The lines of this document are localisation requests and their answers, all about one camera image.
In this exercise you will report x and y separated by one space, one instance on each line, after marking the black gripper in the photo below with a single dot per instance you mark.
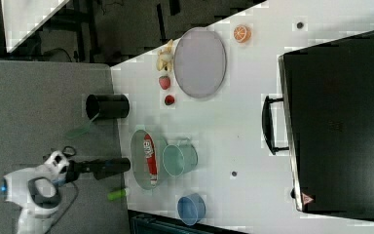
96 167

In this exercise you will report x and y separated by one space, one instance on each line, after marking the red felt ketchup bottle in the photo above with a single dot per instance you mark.
149 151

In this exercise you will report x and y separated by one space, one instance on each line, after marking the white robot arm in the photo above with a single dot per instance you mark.
36 191

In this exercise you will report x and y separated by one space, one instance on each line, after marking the green marker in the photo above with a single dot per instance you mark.
114 195

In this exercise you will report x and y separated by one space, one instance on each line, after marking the green spatula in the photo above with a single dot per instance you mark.
81 130

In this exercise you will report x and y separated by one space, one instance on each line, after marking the black cylindrical holder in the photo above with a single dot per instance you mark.
107 106

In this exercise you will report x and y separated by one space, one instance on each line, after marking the dark blue crate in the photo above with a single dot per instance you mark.
147 224

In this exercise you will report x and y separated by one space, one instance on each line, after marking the teal metal cup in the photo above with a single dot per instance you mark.
180 158

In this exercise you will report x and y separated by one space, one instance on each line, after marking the small dark strawberry toy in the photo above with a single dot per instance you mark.
169 100

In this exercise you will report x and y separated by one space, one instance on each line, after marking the blue plastic cup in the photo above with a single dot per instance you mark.
191 209

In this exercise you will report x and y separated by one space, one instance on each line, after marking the large red strawberry toy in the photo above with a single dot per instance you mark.
164 82

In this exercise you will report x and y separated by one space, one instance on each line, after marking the peeled banana toy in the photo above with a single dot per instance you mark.
165 57

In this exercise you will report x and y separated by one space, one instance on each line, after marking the grey oval plate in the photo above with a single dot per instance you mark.
200 62

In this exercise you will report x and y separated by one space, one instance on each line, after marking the orange slice toy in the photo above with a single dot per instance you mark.
242 33

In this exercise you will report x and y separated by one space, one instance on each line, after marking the black toaster oven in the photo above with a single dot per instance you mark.
327 93

